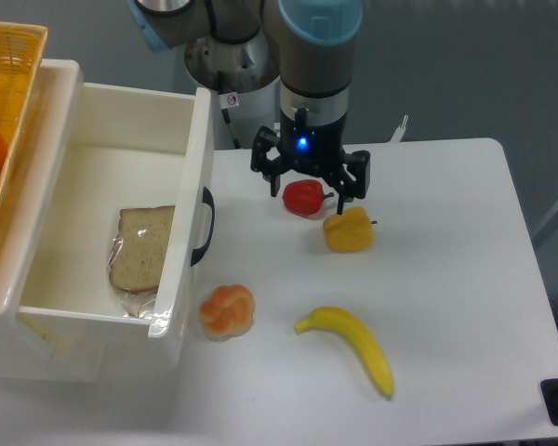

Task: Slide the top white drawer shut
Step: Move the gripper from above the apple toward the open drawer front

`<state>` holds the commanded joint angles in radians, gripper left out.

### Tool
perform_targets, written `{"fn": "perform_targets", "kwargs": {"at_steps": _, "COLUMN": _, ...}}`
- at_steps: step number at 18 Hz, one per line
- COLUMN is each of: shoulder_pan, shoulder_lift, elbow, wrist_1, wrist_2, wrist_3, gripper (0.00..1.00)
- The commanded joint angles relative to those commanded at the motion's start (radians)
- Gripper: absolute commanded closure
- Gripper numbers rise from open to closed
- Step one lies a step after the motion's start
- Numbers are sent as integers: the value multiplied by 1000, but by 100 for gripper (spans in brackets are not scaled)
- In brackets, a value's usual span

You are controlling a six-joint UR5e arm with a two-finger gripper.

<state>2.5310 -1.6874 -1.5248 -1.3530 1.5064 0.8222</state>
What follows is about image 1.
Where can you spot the knotted bread roll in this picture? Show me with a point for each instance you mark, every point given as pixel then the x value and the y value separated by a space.
pixel 227 312

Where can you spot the black top drawer handle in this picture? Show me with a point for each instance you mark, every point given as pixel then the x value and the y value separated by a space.
pixel 198 253

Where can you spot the yellow banana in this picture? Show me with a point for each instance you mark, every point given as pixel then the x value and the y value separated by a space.
pixel 341 322

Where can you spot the wrapped bread slice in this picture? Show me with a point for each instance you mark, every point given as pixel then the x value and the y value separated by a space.
pixel 137 257

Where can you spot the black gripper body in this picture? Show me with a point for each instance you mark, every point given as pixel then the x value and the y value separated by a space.
pixel 310 147

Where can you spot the red bell pepper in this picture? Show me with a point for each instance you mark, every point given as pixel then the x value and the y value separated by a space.
pixel 305 197

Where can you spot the yellow wicker basket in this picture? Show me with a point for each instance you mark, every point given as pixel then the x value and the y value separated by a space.
pixel 21 52

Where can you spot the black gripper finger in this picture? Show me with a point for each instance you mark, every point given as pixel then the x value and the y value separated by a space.
pixel 349 175
pixel 269 158

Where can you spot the white top drawer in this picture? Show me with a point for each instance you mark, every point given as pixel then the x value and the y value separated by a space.
pixel 129 148

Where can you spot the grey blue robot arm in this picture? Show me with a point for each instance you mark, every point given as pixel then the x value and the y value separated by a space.
pixel 314 44

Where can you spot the white bracket behind table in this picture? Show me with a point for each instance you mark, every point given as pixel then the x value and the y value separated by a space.
pixel 399 132

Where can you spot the yellow bell pepper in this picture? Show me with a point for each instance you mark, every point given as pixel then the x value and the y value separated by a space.
pixel 350 231

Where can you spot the white drawer cabinet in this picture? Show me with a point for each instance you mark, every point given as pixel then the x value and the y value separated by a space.
pixel 25 350

